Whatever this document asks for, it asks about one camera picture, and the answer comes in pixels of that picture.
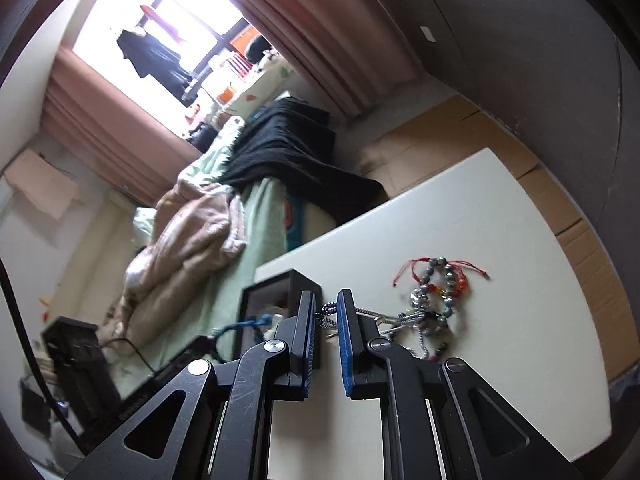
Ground pink curtain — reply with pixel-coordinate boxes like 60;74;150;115
41;0;430;208

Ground grey bead bracelet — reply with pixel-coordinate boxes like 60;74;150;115
419;257;467;332

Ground cluttered white desk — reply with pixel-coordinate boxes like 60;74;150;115
184;35;301;153

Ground black jewelry box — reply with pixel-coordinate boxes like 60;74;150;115
239;268;323;361

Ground pink paper on wall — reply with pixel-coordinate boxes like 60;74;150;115
3;150;85;220

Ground pink fleece blanket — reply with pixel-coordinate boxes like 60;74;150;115
98;180;247;347

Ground silver chain necklace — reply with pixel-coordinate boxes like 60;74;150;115
317;287;453;363

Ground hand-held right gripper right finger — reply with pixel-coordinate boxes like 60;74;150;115
336;288;584;480

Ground black hanging garment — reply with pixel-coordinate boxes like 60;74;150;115
116;28;195;98

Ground red string bracelet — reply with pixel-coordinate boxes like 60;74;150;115
393;257;490;297

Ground black knitted blanket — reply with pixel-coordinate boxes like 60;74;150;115
220;97;387;227

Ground green bed sheet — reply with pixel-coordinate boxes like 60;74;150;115
107;116;337;411

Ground blue cord bracelet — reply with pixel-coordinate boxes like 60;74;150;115
212;313;277;362

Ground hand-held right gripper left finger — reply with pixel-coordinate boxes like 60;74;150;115
64;290;321;480

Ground black cable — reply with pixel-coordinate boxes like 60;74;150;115
0;258;96;459

